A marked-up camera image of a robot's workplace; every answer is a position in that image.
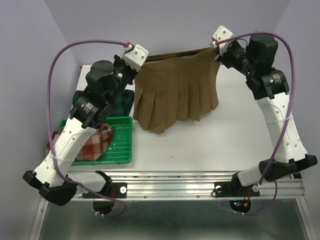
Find red plaid skirt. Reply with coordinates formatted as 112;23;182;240
44;123;115;162

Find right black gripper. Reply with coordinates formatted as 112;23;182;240
217;39;258;77

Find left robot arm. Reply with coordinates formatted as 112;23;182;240
22;50;147;206

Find tan pleated skirt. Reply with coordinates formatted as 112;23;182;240
133;47;220;134

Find green plastic tray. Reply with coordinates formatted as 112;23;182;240
71;116;133;166

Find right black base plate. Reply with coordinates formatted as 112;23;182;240
211;181;260;198

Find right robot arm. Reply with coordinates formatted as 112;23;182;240
211;29;318;198

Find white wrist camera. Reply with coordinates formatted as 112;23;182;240
210;25;234;56
120;43;150;73

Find green plaid skirt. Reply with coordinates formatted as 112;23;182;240
72;89;135;119

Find aluminium frame rail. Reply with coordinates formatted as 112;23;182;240
28;61;313;240

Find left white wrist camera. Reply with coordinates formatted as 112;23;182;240
120;43;150;73

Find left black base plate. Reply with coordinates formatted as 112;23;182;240
98;182;128;199

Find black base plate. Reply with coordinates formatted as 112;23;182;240
211;181;260;198
98;182;128;199

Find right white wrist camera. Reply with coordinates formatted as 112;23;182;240
210;25;234;56

